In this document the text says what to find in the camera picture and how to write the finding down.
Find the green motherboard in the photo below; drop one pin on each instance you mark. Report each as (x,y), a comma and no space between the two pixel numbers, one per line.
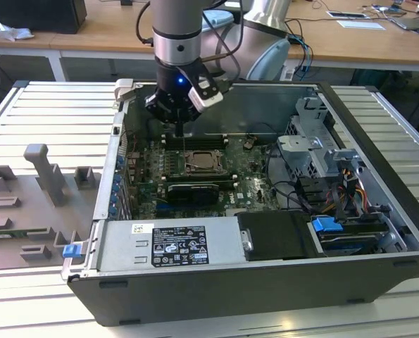
(251,190)

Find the hard disk in blue carrier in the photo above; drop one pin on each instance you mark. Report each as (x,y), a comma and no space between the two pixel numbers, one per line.
(325,225)

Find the blue expansion slot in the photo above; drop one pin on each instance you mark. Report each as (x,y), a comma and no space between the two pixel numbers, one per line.
(165,208)

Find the black CPU socket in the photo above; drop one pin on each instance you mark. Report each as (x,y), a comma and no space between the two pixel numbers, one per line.
(205,172)

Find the black monitor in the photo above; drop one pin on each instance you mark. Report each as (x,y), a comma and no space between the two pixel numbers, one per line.
(36,14)

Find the grey parts rack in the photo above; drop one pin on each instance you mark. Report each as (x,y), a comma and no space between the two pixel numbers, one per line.
(29,218)

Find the silver metal disk bay cage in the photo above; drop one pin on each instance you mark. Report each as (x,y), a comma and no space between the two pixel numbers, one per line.
(300,148)

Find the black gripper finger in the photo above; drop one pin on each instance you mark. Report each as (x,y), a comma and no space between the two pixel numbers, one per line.
(194,115)
(152,104)

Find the grey laptop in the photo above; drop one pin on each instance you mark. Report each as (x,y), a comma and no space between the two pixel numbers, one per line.
(411,23)

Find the black RAM slot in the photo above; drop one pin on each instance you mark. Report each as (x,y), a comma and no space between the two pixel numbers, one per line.
(202,182)
(202,143)
(202,138)
(202,177)

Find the wooden desk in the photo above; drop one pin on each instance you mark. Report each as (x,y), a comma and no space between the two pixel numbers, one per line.
(89,31)

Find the grey case latch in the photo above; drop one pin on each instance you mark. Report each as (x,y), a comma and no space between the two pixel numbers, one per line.
(124,89)

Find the blue plastic clip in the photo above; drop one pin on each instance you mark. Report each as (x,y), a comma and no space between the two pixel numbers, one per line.
(71,251)

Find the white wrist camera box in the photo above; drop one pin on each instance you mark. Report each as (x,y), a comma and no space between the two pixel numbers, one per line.
(205,100)

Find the blue tabbed slot bracket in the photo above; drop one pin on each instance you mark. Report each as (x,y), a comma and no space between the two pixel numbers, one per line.
(117,192)

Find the silver cage screw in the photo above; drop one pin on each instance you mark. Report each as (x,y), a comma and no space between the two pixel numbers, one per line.
(315,142)

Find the green RAM stick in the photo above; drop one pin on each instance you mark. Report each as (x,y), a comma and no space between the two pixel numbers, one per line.
(19,232)

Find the black open PC case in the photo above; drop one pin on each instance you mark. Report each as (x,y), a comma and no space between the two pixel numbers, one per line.
(230,299)

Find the black graphics card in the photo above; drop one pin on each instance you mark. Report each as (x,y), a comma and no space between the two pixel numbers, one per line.
(191,195)

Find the white paper sheet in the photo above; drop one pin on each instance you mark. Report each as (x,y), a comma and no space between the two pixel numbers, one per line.
(360,24)

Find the crumpled white paper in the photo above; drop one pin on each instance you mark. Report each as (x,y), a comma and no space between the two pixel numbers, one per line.
(13,31)

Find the round coin battery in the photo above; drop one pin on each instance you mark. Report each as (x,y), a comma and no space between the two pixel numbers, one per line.
(250,142)

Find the black plastic shroud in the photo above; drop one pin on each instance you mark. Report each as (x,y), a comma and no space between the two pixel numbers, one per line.
(276,236)

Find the grey power supply unit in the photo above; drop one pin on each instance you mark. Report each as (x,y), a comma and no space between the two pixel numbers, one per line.
(124,246)

